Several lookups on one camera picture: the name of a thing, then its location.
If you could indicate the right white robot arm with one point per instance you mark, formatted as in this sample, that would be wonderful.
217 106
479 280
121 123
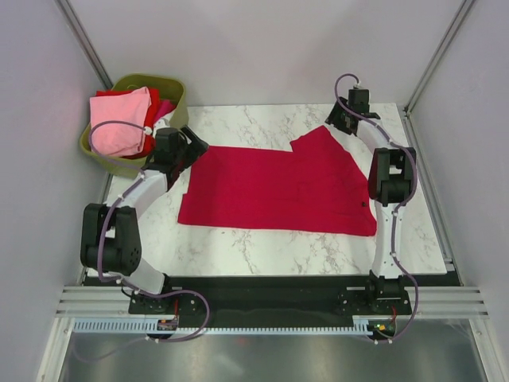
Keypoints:
392 182

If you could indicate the right aluminium frame post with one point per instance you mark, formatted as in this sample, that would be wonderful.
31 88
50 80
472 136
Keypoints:
439 53

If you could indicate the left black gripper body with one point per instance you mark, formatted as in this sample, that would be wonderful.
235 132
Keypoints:
188 153

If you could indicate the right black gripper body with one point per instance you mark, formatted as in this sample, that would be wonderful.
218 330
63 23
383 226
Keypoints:
337 116

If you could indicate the aluminium extrusion rail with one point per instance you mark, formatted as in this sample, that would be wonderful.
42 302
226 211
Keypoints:
92 302

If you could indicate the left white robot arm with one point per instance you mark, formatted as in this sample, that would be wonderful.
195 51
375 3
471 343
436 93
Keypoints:
110 240

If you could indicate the crimson red t shirt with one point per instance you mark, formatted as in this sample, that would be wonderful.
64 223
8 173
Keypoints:
315 187

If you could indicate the light pink folded shirt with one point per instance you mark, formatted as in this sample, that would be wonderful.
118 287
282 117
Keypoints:
117 121

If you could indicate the olive green basket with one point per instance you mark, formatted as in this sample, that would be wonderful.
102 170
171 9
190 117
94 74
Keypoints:
170 89

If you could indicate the red folded shirt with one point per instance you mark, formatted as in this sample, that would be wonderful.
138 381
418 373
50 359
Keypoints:
153 115

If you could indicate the aluminium frame post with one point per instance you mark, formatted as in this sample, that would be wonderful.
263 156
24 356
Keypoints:
439 53
84 41

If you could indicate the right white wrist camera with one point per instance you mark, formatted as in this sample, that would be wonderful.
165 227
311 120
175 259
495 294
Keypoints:
360 85

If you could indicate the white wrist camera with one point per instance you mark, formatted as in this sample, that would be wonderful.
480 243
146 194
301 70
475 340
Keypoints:
160 124
360 85

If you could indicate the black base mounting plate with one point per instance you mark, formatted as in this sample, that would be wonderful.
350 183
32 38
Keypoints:
267 301

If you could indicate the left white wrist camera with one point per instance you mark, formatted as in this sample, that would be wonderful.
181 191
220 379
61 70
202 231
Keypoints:
160 124

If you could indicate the left aluminium frame post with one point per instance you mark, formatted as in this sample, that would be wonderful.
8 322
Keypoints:
84 41

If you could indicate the magenta shirt in basket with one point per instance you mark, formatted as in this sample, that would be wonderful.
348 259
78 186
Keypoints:
165 107

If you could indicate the white slotted cable duct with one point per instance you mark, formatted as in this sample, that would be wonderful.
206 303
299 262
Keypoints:
153 326

